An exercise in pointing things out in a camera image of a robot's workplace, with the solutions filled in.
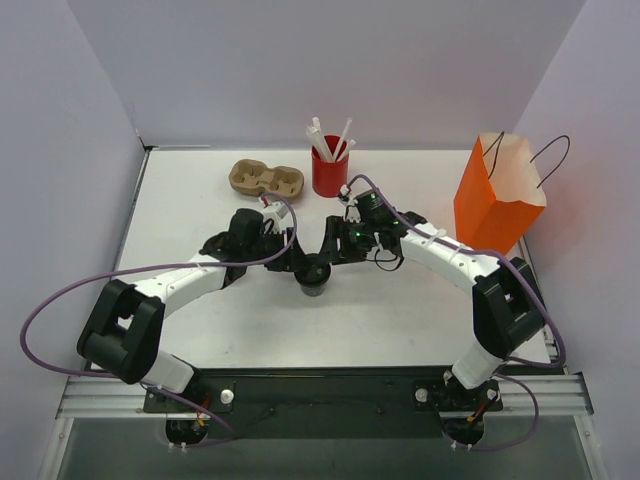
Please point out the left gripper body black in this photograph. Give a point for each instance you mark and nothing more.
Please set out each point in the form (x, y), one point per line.
(279, 258)

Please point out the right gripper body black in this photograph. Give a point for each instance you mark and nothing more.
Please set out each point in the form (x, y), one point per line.
(331, 240)

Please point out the black cup lid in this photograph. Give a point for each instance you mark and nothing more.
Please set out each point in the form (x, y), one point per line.
(315, 273)

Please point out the dark coffee cup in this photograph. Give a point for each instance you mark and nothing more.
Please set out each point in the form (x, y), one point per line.
(313, 289)

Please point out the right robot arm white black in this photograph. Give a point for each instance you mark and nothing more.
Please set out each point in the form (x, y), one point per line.
(506, 309)

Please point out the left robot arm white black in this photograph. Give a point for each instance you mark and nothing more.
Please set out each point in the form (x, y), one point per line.
(122, 334)

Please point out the brown cardboard cup carrier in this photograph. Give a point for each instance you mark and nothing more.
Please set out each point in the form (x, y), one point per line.
(253, 178)

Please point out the red straw holder cup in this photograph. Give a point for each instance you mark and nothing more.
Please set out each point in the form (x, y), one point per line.
(329, 177)

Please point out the wrapped white straw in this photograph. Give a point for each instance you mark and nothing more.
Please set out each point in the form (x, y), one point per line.
(318, 141)
(347, 149)
(343, 140)

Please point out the orange paper bag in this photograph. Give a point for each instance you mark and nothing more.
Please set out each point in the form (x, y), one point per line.
(500, 194)

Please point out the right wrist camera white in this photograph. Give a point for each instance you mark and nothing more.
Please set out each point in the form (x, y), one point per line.
(348, 199)

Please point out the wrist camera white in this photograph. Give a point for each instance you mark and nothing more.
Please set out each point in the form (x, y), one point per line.
(348, 199)
(276, 215)

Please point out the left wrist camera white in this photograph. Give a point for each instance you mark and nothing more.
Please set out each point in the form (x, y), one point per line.
(276, 215)

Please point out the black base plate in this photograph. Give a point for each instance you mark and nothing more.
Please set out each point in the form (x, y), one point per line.
(402, 402)

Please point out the aluminium frame rail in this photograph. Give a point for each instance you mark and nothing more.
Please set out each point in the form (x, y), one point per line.
(556, 395)

